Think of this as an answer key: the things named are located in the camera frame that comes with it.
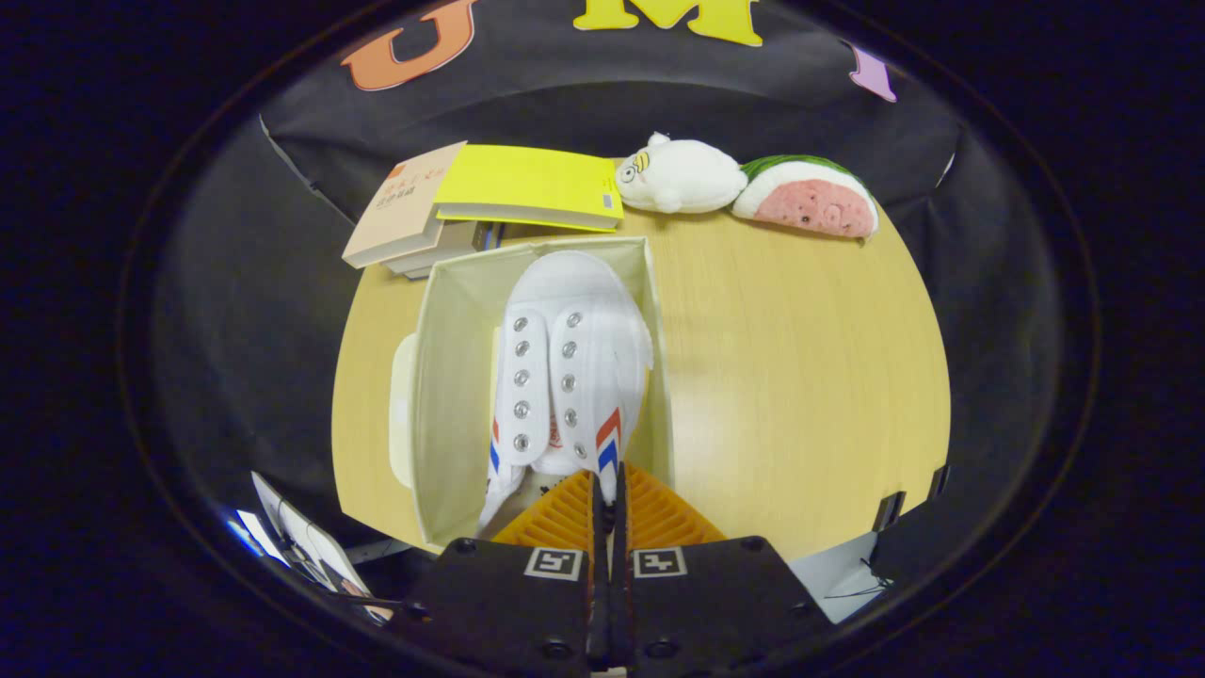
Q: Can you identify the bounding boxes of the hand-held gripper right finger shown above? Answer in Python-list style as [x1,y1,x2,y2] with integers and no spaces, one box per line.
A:
[607,463,834,671]

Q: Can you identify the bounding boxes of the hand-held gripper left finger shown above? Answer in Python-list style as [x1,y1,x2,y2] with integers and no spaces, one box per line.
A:
[400,468,603,674]

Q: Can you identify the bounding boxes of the cream fabric storage box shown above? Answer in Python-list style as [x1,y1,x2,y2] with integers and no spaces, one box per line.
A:
[389,235,675,552]

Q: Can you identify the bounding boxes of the white sheet board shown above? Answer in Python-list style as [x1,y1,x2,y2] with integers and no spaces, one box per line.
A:
[251,471,373,596]

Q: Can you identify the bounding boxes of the computer monitor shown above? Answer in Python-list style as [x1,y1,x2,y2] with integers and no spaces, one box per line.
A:
[221,508,288,566]

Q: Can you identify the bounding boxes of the grey book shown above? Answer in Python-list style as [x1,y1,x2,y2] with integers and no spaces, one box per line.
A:
[384,221,509,280]

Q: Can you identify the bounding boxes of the beige book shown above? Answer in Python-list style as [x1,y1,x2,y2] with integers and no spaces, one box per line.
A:
[342,141,469,270]

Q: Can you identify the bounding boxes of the watermelon slice plush toy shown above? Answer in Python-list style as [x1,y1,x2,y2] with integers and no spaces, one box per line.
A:
[732,154,880,238]

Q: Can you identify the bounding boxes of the yellow book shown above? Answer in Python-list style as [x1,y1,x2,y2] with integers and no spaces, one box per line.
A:
[434,144,625,234]

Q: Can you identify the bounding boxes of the white plush toy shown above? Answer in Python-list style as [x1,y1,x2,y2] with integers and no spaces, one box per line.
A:
[615,132,749,215]

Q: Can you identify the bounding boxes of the black backdrop cloth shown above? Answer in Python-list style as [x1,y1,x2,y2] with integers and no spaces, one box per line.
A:
[151,0,1065,566]

